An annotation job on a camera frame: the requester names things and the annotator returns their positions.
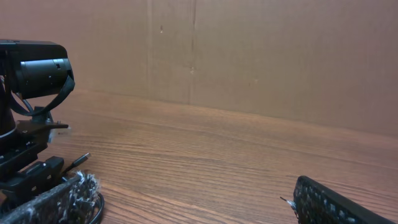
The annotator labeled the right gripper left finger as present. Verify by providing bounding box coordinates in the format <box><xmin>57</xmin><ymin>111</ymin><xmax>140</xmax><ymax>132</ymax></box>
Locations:
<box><xmin>1</xmin><ymin>171</ymin><xmax>100</xmax><ymax>224</ymax></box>

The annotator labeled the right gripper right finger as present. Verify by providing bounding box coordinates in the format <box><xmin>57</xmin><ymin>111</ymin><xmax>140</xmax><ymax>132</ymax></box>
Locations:
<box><xmin>292</xmin><ymin>175</ymin><xmax>394</xmax><ymax>224</ymax></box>

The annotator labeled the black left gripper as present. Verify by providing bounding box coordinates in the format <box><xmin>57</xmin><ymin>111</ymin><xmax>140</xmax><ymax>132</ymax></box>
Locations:
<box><xmin>1</xmin><ymin>108</ymin><xmax>69</xmax><ymax>212</ymax></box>

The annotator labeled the black USB cable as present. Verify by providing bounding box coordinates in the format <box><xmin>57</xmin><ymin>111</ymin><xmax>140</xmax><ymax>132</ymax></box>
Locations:
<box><xmin>60</xmin><ymin>152</ymin><xmax>105</xmax><ymax>224</ymax></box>

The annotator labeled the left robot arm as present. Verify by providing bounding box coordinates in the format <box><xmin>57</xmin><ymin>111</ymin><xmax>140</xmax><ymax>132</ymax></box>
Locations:
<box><xmin>1</xmin><ymin>39</ymin><xmax>75</xmax><ymax>214</ymax></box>

